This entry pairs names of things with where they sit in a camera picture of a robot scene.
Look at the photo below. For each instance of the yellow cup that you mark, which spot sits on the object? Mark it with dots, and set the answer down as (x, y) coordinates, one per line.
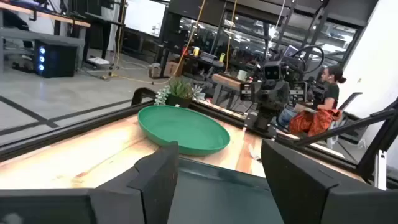
(196, 51)

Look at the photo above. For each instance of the potted succulent plant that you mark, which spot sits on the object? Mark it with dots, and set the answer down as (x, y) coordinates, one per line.
(178, 93)

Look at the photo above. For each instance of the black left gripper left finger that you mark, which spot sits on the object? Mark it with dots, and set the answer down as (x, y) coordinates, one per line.
(155, 174)

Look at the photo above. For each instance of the cardboard box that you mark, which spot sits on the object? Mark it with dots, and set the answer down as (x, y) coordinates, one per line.
(172, 69)

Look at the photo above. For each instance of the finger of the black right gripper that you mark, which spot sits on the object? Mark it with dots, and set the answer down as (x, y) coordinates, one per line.
(298, 92)
(246, 92)

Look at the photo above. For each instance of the black table frame rail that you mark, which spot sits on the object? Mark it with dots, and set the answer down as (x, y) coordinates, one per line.
(77, 126)

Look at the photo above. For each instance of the orange cloth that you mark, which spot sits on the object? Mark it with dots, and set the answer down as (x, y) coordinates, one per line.
(312, 121)

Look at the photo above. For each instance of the wooden workbench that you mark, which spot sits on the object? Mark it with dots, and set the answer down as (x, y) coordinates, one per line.
(46, 17)

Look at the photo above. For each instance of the person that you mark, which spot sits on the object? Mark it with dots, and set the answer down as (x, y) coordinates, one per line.
(331, 90)

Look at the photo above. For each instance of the black computer tower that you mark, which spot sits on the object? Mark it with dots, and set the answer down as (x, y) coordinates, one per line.
(54, 59)

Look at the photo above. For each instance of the white mug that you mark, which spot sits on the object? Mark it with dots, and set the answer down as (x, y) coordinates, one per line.
(242, 75)

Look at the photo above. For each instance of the silver fork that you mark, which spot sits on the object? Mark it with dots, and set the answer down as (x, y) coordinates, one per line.
(254, 152)

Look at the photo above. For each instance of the black frame strut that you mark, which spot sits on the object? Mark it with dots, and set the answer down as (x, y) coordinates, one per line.
(345, 126)

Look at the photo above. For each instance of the dark teal tray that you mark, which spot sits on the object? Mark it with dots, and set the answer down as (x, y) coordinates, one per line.
(217, 196)

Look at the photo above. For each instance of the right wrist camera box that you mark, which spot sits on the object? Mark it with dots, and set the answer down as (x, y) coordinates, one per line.
(272, 71)

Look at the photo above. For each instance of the white screen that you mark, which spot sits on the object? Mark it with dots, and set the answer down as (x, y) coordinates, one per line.
(144, 17)

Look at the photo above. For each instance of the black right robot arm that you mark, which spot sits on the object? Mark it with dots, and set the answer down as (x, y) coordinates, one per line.
(262, 119)

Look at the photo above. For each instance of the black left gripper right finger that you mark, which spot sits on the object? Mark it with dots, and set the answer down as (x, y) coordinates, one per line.
(295, 180)

